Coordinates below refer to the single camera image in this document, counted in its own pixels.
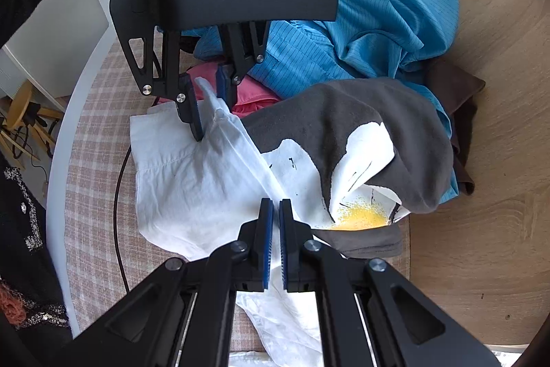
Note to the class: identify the large wooden board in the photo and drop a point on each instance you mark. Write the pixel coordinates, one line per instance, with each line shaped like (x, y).
(484, 258)

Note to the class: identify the dark grey printed t-shirt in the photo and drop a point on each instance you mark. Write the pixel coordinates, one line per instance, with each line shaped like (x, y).
(354, 157)

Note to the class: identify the pink plaid tablecloth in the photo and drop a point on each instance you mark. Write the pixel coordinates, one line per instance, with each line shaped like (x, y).
(105, 252)

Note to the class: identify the yellow wooden stool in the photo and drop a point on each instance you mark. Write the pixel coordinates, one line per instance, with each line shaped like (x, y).
(27, 119)

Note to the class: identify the blue striped garment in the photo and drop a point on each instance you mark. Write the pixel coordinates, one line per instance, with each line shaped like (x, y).
(368, 38)

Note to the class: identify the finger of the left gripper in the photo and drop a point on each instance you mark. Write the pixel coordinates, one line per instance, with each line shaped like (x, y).
(227, 81)
(187, 106)

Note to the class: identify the brown garment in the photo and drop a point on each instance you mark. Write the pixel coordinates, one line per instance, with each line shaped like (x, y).
(456, 89)

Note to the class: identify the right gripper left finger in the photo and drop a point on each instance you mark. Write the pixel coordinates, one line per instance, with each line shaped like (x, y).
(182, 313)

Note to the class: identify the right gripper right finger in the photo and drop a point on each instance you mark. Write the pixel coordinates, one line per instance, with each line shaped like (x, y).
(369, 313)

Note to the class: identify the pink garment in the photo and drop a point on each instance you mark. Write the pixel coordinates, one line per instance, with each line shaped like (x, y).
(252, 96)

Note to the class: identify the white shirt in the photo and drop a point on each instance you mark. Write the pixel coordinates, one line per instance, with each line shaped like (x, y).
(192, 196)

